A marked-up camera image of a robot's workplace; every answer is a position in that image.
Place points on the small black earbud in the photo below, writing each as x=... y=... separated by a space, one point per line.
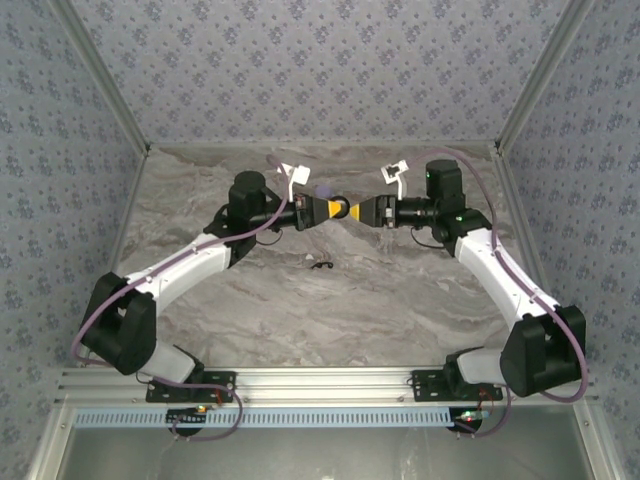
x=322 y=264

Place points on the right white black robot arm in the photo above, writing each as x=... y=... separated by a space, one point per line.
x=500 y=280

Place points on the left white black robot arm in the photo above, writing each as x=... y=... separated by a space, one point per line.
x=185 y=265

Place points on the small black LED adapter board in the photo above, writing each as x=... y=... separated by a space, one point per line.
x=467 y=424
x=185 y=416

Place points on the grey metal lower tray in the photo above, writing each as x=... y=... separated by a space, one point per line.
x=325 y=455

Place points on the aluminium table side rail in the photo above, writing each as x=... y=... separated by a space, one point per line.
x=521 y=225
x=125 y=225

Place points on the aluminium corner post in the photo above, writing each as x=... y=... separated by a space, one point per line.
x=110 y=85
x=535 y=85

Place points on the long aluminium base rail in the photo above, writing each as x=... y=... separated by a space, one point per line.
x=325 y=382

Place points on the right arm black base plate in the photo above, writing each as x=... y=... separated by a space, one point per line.
x=425 y=387

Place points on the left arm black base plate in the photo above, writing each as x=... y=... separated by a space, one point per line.
x=215 y=377

